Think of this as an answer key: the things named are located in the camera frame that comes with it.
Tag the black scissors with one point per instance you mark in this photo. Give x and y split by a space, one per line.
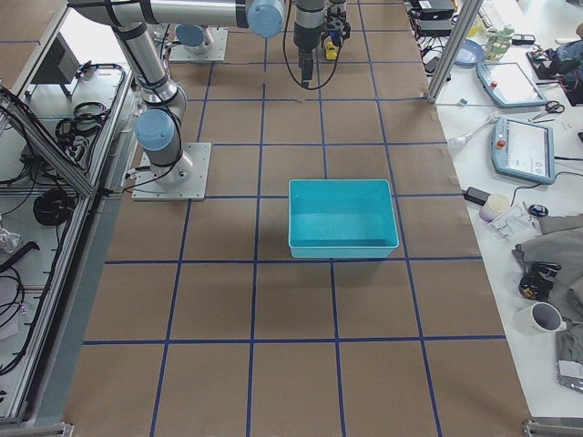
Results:
551 107

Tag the yellow beetle toy car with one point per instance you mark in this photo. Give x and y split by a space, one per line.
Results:
330 51

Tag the white mug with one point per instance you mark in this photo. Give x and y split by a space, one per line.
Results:
538 318

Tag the teach pendant near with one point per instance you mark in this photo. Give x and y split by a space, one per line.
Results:
523 150

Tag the aluminium frame post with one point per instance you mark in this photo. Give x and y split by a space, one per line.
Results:
466 18

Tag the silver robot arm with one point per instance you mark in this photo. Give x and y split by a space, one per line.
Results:
158 128
314 21

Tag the teach pendant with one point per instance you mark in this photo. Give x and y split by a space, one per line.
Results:
509 86
523 150

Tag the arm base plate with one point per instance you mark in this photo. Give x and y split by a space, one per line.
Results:
196 44
186 180

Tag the grey cloth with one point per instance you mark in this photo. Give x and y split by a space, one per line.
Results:
552 265

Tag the light blue plate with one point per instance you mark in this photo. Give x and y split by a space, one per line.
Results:
470 54

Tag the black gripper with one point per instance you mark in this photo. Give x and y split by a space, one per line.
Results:
304 38

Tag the green tape rolls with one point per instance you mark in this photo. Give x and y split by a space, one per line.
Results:
498 44

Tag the teach pendant far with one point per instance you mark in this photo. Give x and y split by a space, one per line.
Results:
509 86

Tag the teal plastic storage bin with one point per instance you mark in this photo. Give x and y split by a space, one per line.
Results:
341 219

